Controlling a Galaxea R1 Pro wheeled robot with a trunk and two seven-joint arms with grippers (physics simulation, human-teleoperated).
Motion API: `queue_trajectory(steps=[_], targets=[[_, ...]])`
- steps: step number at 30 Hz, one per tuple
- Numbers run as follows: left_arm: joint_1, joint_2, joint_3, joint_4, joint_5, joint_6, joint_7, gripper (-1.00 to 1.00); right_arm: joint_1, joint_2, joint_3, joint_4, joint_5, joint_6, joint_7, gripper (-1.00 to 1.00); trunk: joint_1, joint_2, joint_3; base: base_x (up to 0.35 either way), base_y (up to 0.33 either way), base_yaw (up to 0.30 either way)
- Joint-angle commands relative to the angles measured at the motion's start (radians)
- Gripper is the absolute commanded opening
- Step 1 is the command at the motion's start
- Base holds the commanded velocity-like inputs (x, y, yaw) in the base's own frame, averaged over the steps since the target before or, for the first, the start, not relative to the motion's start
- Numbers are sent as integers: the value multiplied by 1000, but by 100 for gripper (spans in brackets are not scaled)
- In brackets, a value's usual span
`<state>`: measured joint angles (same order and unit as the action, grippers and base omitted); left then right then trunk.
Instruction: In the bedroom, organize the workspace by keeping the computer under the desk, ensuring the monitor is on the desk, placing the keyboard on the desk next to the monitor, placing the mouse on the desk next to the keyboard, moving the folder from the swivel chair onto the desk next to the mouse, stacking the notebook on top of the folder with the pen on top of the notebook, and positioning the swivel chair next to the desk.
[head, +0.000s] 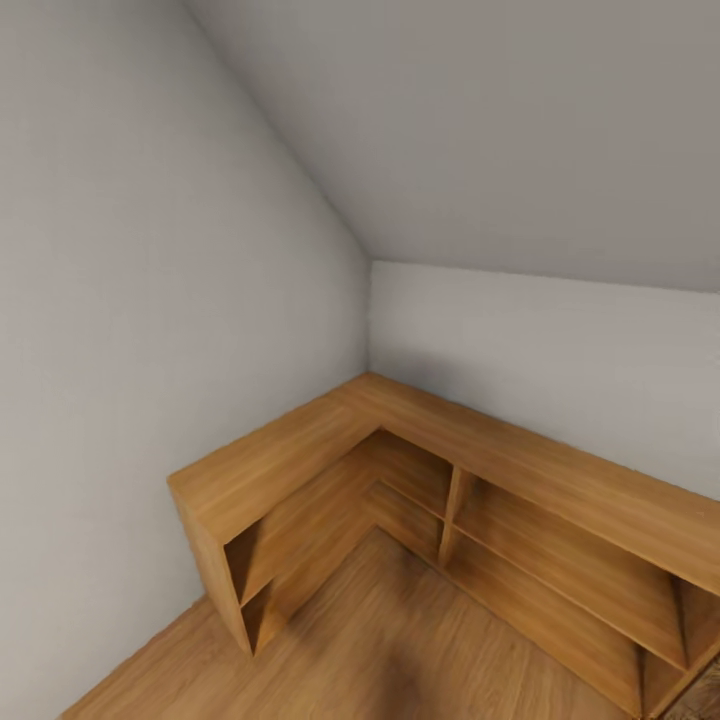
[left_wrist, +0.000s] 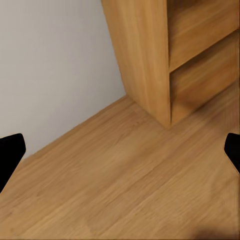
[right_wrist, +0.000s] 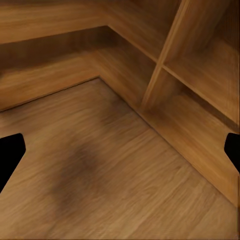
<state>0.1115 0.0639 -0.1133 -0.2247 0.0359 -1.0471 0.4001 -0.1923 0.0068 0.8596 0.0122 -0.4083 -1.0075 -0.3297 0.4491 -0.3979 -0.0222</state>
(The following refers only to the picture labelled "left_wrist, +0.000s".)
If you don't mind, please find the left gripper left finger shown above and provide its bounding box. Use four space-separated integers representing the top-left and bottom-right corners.
0 133 26 193

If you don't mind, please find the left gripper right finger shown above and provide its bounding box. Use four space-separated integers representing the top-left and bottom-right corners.
224 132 240 173

